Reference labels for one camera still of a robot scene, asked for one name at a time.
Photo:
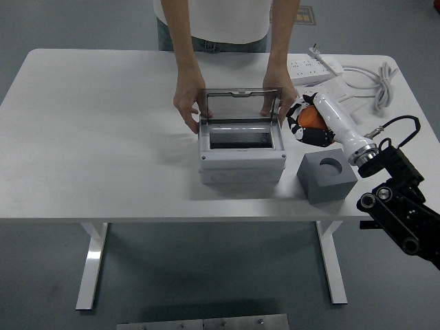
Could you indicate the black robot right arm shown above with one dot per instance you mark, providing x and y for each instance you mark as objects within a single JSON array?
[{"x": 395, "y": 209}]

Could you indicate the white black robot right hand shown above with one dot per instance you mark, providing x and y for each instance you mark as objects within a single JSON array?
[{"x": 333, "y": 117}]

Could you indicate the white power plug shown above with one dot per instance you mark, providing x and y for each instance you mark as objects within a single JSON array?
[{"x": 313, "y": 50}]

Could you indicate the grey block battery holder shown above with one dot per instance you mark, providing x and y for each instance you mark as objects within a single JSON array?
[{"x": 326, "y": 189}]

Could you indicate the grey plastic junction box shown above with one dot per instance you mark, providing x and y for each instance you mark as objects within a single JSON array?
[{"x": 240, "y": 161}]

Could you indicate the grey metal plate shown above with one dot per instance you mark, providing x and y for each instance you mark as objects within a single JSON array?
[{"x": 203, "y": 323}]

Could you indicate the person's right hand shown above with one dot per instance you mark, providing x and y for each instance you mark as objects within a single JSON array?
[{"x": 185, "y": 99}]

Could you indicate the black table control panel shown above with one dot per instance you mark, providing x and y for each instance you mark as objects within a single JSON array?
[{"x": 369, "y": 225}]

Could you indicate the white power strip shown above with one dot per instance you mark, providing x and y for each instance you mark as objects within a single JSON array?
[{"x": 309, "y": 68}]

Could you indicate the transparent hinged box lid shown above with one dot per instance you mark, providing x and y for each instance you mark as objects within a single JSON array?
[{"x": 237, "y": 106}]

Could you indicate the person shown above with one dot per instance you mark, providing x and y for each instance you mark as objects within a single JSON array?
[{"x": 223, "y": 20}]

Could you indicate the person's left hand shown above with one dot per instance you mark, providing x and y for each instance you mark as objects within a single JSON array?
[{"x": 288, "y": 93}]

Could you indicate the orange cylindrical battery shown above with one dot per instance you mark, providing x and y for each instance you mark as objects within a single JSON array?
[{"x": 307, "y": 118}]

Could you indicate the person's left forearm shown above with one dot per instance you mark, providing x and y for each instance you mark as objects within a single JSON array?
[{"x": 282, "y": 38}]

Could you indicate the white table leg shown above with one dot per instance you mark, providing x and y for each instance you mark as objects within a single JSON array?
[
  {"x": 331, "y": 261},
  {"x": 93, "y": 258}
]

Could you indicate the person's right forearm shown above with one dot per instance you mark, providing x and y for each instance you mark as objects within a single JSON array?
[{"x": 184, "y": 41}]

